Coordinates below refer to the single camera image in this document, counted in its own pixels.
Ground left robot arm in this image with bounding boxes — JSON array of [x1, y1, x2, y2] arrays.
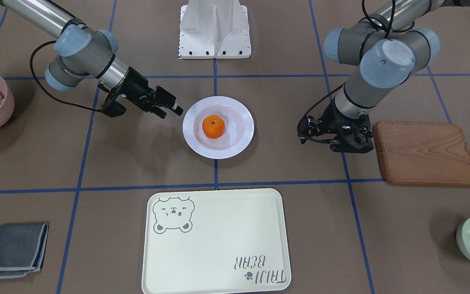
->
[[315, 0, 446, 153]]

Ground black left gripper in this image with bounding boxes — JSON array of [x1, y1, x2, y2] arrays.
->
[[328, 102, 374, 153]]

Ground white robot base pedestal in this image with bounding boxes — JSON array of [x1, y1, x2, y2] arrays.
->
[[178, 0, 252, 59]]

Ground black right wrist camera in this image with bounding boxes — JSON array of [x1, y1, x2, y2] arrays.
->
[[98, 80, 126, 118]]

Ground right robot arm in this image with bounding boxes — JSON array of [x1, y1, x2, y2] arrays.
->
[[0, 0, 183, 118]]

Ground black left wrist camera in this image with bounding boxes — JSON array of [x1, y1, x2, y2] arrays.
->
[[296, 115, 332, 145]]

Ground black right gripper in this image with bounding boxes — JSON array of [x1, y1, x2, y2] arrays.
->
[[119, 67, 184, 119]]

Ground orange fruit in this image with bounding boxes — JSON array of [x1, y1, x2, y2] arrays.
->
[[202, 115, 226, 139]]

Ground wooden cutting board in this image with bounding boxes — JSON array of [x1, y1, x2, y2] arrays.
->
[[373, 121, 470, 187]]

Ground white plate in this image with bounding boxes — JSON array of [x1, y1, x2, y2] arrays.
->
[[182, 96, 255, 159]]

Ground cream bear tray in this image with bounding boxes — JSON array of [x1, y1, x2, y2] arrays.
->
[[141, 188, 292, 294]]

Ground grey folded cloth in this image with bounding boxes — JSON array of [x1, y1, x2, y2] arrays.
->
[[0, 222, 50, 280]]

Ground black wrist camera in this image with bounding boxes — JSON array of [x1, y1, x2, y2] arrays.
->
[[98, 80, 126, 118], [296, 115, 332, 145]]

